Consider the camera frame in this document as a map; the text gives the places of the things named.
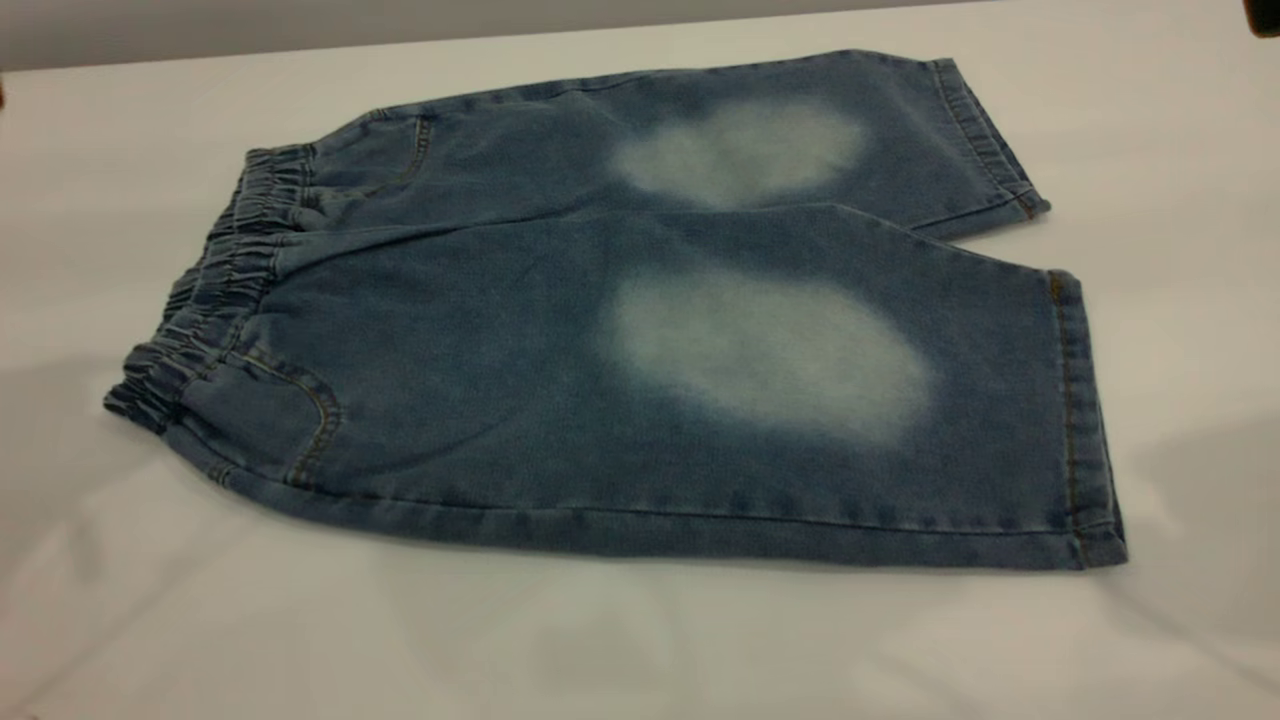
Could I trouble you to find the blue denim shorts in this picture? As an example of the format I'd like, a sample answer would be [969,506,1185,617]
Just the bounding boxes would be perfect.
[103,48,1129,573]

